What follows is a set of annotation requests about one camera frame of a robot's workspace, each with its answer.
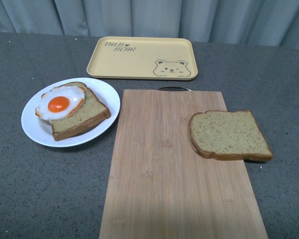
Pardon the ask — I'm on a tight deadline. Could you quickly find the bread slice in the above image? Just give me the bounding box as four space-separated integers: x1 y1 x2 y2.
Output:
48 82 111 141
188 110 274 162

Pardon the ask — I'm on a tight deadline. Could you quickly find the fried egg toy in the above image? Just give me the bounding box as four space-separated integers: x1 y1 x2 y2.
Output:
35 85 85 121

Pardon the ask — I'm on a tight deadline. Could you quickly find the white round plate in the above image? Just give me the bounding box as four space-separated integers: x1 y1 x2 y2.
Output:
21 78 121 147

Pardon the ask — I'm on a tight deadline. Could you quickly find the yellow bear tray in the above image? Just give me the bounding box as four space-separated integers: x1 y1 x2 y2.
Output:
87 36 198 81

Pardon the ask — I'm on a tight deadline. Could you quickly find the bamboo cutting board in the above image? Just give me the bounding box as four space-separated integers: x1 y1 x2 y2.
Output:
100 90 267 239

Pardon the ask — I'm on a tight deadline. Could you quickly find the grey curtain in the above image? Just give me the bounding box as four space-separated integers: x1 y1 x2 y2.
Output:
0 0 299 49

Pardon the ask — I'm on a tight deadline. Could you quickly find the metal cutting board handle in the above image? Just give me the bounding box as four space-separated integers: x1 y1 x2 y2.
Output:
158 87 190 92

